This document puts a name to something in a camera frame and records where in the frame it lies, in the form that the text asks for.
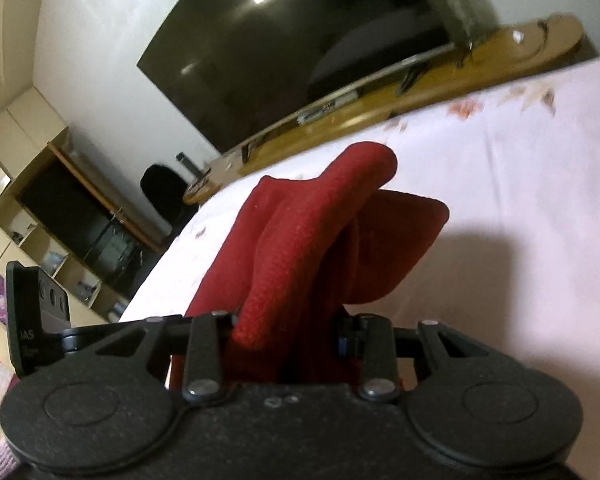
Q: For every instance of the black remote upright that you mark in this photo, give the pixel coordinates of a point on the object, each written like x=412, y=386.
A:
x=186, y=162

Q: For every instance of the wooden tv stand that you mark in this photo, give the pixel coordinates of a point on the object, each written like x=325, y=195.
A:
x=547, y=44

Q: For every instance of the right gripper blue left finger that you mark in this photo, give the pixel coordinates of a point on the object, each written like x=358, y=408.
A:
x=202, y=371

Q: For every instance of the small white object on stand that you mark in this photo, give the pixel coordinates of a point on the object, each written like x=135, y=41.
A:
x=518, y=36

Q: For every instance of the large black flat television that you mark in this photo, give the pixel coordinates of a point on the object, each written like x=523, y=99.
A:
x=234, y=68

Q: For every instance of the pink floral bed sheet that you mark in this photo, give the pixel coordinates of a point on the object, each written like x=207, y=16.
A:
x=517, y=266

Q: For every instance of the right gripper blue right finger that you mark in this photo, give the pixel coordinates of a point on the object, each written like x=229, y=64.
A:
x=368, y=343

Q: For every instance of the red beaded sweater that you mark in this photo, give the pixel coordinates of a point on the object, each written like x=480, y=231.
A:
x=301, y=250

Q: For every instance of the cream wall cabinet shelves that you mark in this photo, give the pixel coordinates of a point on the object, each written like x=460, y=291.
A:
x=60, y=213

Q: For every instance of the clear glass cylinder vase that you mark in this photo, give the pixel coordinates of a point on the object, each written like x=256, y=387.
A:
x=462, y=21

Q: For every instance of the black chair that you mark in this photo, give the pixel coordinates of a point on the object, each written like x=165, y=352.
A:
x=165, y=190

